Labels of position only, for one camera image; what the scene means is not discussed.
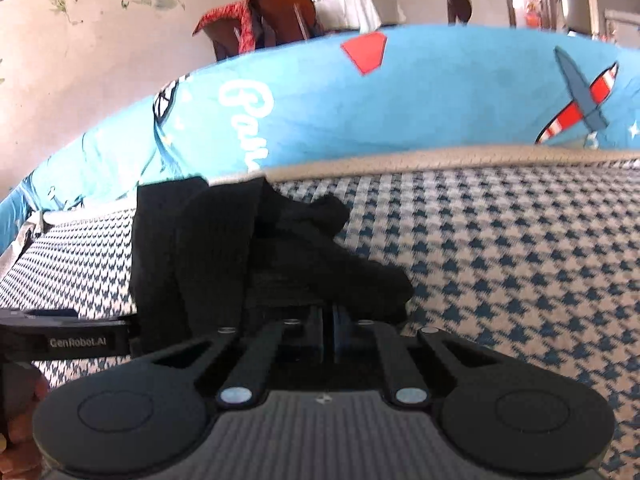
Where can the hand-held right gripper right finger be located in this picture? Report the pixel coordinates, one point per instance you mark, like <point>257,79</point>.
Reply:
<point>342,335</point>

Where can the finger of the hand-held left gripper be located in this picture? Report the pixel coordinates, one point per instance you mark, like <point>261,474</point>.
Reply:
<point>124,335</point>

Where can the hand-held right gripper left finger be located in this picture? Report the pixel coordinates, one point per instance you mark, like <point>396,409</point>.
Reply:
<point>316,335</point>

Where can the plain black garment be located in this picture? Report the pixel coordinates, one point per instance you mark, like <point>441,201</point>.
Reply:
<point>200,260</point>

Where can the person's left hand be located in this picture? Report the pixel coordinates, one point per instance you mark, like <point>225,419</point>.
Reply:
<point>17,440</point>

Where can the houndstooth seat cover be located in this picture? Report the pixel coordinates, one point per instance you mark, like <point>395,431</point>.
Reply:
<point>500,260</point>

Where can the blue printed sofa cover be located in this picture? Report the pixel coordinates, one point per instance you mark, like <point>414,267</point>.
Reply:
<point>400,100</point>

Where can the brown wooden chair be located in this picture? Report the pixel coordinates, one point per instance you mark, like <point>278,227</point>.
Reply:
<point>222,40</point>
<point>285,10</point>

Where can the white tablecloth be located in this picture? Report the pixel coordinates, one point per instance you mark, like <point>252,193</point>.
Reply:
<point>350,10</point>

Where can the red patterned cloth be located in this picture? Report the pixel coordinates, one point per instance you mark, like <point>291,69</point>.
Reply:
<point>232,12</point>

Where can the dark chair back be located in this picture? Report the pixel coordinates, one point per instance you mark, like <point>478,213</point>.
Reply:
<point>457,5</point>

